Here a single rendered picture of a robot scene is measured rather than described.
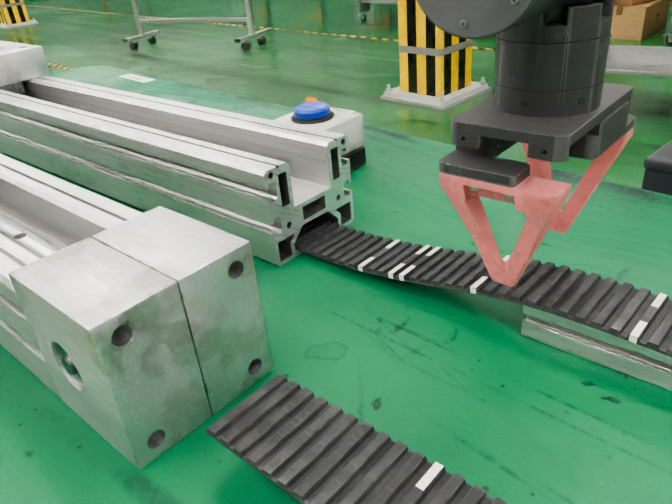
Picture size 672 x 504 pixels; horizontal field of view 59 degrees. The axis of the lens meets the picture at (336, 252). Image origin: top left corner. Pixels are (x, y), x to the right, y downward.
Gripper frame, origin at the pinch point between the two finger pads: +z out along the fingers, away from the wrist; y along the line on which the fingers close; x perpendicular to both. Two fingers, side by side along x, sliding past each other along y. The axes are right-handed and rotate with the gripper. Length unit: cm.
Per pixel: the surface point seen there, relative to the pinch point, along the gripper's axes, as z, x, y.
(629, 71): 58, -71, -277
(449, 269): 3.3, -5.5, 0.8
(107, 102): -2, -55, -3
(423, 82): 72, -184, -270
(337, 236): 4.8, -17.5, -0.8
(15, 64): -5, -76, -2
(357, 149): 3.6, -27.4, -16.1
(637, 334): 2.2, 7.5, 2.8
